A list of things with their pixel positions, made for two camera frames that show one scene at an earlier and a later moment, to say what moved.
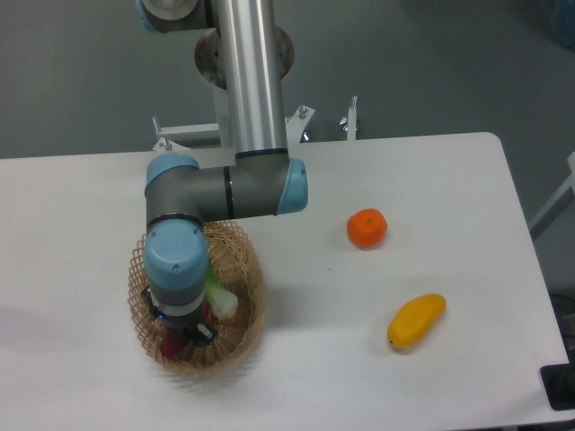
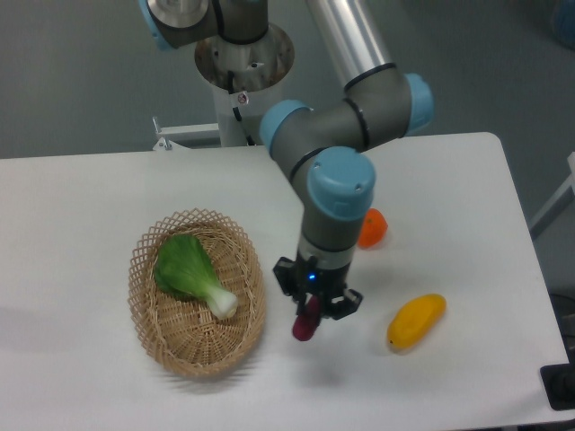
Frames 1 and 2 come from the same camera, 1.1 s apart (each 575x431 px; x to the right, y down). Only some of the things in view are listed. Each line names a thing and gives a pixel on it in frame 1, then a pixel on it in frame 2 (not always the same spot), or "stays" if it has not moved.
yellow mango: x=415 y=318 stays
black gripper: x=185 y=321 to x=305 y=276
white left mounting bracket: x=171 y=134 stays
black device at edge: x=559 y=381 stays
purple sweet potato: x=173 y=340 to x=305 y=324
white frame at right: x=556 y=204 stays
